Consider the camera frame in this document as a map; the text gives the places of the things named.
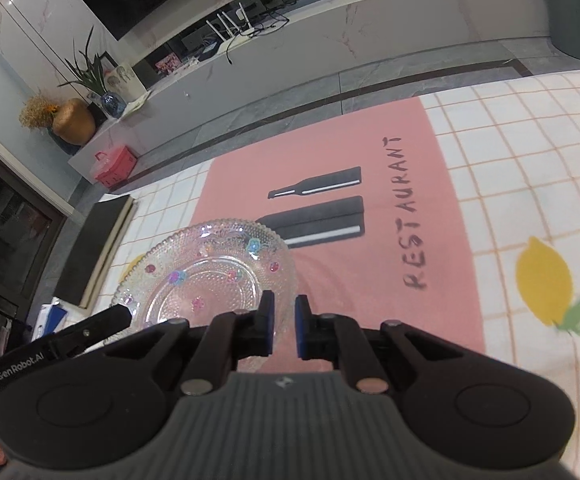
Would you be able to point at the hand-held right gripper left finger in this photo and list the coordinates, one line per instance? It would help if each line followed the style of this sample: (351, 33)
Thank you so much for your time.
(267, 322)

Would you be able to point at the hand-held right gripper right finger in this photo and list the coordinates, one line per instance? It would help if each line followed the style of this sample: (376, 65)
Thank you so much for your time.
(302, 330)

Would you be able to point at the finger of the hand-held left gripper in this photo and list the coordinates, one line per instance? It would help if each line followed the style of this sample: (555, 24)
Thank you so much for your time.
(105, 322)

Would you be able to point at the clear glass plate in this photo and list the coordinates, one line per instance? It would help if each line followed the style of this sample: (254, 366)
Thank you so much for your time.
(205, 280)

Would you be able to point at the blue and white box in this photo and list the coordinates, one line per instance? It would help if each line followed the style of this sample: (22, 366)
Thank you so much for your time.
(52, 317)

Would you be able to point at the black hardcover book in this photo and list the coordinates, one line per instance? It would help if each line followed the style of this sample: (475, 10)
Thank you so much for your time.
(90, 250)

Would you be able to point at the dark glass door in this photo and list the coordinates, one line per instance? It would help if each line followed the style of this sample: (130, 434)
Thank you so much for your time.
(5, 240)

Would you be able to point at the pink plastic basket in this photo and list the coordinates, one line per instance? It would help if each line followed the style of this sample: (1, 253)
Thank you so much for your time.
(115, 165)

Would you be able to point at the pink printed placemat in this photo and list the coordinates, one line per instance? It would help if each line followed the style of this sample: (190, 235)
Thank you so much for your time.
(449, 260)

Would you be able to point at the golden round vase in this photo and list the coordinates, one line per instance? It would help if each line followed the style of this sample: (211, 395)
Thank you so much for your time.
(74, 122)

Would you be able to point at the blue glass vase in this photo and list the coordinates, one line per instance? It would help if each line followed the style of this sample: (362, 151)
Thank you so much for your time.
(113, 105)

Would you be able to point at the loose papers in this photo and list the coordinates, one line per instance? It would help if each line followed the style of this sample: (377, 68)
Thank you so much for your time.
(137, 102)

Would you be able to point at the dried yellow flowers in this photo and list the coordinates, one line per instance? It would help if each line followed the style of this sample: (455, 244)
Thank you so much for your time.
(37, 110)

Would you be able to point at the white printed pot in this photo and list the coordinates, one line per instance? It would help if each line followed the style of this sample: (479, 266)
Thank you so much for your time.
(126, 80)

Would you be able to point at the green leafy plant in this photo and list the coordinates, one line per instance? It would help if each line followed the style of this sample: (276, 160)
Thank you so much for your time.
(90, 72)

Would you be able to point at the colourful magazines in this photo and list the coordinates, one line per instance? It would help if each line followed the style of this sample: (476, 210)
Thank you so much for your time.
(167, 64)

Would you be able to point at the checked lemon print tablecloth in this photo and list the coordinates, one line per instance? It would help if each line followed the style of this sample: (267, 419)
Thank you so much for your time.
(519, 160)

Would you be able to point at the white router with antennas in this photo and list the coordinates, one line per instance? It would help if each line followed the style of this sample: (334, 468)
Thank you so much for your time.
(230, 25)

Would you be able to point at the white marble tv bench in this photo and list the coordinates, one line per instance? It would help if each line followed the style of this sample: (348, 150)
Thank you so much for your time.
(369, 30)

